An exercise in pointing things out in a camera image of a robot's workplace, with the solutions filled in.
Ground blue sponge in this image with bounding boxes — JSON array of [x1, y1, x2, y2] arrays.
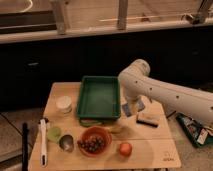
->
[[122, 102, 145, 117]]

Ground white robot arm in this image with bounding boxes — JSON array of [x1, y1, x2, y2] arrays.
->
[[118, 59, 213, 128]]

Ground green plastic tray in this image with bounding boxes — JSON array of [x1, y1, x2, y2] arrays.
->
[[76, 76, 121, 120]]

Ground black and tan brush block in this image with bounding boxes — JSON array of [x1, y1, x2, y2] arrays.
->
[[136, 113, 159, 127]]

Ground yellow banana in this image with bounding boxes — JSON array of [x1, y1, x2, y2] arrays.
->
[[108, 125, 123, 134]]

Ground wooden folding table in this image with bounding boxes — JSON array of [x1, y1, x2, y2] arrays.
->
[[27, 80, 182, 171]]

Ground red bowl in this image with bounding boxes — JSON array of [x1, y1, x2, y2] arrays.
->
[[77, 126, 112, 157]]

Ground orange fruit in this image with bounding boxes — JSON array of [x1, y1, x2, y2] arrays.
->
[[119, 142, 132, 157]]

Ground green cucumber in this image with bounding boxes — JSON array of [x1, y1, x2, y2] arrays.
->
[[79, 120, 103, 127]]

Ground dark grapes bunch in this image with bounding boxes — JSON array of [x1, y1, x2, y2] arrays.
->
[[78, 136, 105, 153]]

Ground green bin with items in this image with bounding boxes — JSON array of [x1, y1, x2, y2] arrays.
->
[[176, 113, 213, 148]]

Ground white round container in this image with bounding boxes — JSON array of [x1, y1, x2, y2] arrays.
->
[[56, 96, 72, 114]]

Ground metal cup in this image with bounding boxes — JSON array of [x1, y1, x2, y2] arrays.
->
[[59, 135, 74, 152]]

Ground light green cup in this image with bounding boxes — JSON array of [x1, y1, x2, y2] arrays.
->
[[47, 127, 61, 143]]

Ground black pole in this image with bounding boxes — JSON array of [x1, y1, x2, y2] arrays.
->
[[22, 123, 28, 171]]

